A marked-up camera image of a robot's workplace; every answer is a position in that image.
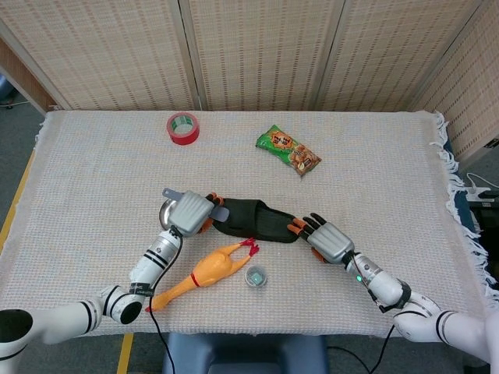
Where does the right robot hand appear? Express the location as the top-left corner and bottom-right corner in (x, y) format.
(287, 212), (356, 266)

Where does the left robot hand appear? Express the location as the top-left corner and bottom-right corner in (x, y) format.
(166, 190), (225, 238)

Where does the black slipper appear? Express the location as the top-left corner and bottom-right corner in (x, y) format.
(209, 197), (315, 245)

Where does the round steel plate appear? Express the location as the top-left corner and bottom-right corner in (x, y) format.
(157, 199), (179, 229)

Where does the yellow rubber chicken toy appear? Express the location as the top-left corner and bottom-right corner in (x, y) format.
(144, 238), (260, 313)

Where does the white woven tablecloth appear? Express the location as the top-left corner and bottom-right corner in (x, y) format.
(0, 110), (499, 341)

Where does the small clear plastic cup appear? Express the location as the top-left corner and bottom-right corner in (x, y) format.
(244, 265), (268, 290)

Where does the red tape roll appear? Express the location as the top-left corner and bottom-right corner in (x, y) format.
(166, 112), (201, 146)

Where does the green snack bag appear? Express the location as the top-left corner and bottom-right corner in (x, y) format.
(255, 124), (322, 177)

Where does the white power strip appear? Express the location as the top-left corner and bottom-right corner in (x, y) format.
(465, 173), (499, 203)

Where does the bamboo folding screen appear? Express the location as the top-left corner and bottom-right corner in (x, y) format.
(0, 0), (499, 161)

